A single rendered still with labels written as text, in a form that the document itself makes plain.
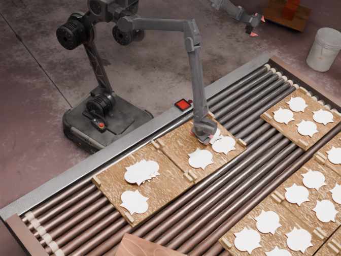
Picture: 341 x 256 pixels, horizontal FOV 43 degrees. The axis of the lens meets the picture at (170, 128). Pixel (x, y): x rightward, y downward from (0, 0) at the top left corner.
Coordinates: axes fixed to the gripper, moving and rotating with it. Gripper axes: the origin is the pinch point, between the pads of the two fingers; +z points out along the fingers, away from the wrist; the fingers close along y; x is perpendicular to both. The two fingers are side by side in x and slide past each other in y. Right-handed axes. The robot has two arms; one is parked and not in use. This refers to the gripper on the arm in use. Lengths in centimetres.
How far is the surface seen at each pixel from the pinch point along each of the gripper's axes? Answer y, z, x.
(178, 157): -0.8, -5.6, 18.5
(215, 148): -9.2, 1.6, -1.1
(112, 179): 9, -20, 53
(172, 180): -9.7, -9.8, 30.4
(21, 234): 9, -40, 100
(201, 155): -7.5, -2.3, 8.3
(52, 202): 17, -30, 82
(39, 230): 7, -35, 94
